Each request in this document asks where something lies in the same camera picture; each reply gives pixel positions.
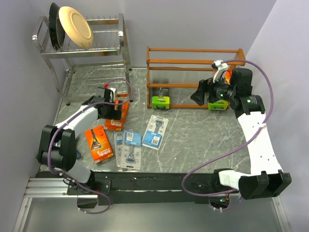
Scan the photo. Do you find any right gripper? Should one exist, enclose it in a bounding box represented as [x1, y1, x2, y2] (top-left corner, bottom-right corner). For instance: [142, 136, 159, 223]
[190, 72, 236, 106]

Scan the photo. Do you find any orange razor box back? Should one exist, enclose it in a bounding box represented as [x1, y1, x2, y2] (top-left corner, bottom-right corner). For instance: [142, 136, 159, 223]
[103, 102, 129, 131]

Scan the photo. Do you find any blue razor blister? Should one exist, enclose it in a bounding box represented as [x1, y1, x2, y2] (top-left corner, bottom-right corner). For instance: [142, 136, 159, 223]
[114, 131, 124, 168]
[142, 115, 169, 150]
[120, 130, 142, 170]

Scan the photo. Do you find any green black razor box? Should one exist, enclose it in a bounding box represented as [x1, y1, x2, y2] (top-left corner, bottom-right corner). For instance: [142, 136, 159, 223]
[208, 100, 228, 111]
[152, 87, 170, 109]

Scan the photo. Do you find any wooden two-tier shelf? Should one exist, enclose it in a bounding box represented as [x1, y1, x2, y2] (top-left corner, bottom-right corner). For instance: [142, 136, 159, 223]
[146, 47, 246, 108]

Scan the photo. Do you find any orange Fusion5 razor box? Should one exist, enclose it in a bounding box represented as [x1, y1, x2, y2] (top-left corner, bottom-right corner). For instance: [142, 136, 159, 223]
[213, 68, 232, 84]

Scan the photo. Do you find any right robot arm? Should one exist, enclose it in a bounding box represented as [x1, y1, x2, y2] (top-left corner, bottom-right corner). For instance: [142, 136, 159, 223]
[191, 68, 292, 200]

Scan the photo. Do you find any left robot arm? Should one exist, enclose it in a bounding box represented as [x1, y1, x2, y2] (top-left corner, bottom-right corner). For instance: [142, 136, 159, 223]
[36, 96, 128, 194]

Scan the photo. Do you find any blue star-shaped dish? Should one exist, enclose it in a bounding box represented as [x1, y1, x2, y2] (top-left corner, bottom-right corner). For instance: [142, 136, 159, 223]
[53, 141, 81, 159]

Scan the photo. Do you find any steel dish rack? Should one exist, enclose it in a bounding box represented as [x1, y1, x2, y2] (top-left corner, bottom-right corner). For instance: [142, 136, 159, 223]
[32, 14, 132, 105]

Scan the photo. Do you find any cream plate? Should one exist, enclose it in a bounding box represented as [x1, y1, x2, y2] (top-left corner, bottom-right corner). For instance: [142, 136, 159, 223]
[58, 6, 94, 49]

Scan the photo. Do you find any black plate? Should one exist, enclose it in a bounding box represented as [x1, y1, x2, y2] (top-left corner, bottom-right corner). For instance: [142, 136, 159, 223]
[48, 2, 66, 51]

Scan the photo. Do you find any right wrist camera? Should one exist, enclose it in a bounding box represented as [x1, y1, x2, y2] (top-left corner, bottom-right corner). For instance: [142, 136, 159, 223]
[211, 60, 229, 83]

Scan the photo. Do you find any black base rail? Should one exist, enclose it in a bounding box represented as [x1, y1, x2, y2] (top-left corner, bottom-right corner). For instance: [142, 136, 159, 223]
[24, 170, 244, 211]

